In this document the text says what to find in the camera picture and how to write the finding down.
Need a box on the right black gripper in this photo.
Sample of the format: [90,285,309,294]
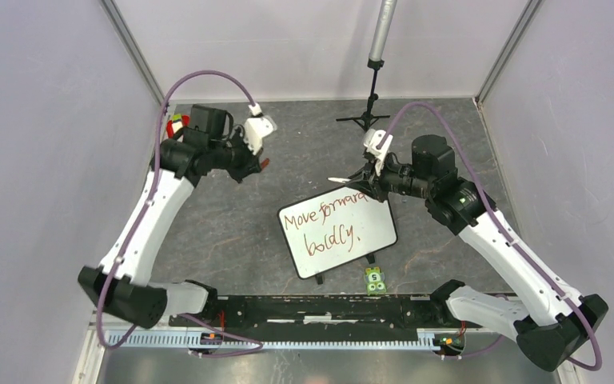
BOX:
[347,149,433,202]

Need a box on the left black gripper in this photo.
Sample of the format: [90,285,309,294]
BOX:
[209,127,265,185]

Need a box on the white marker red cap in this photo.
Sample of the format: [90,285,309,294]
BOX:
[328,177,353,184]

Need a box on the white whiteboard black frame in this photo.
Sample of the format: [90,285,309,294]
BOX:
[277,186,398,279]

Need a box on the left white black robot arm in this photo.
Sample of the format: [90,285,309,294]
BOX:
[78,105,277,329]

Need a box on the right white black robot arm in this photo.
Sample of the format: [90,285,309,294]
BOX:
[344,130,608,372]

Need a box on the black tripod stand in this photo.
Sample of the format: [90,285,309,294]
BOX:
[335,59,390,133]

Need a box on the red multicolour toy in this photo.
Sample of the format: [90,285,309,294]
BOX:
[165,114,189,138]

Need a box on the green toy block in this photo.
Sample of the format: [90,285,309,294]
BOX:
[364,266,387,296]

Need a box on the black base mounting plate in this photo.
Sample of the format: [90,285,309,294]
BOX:
[197,294,463,342]

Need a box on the grey cylinder on stand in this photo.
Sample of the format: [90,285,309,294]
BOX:
[369,0,397,63]

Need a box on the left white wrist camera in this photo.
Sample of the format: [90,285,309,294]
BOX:
[243,104,277,155]

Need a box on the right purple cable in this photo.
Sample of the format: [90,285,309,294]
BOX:
[376,102,603,372]

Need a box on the aluminium frame rail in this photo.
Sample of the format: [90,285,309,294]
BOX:
[71,294,584,384]

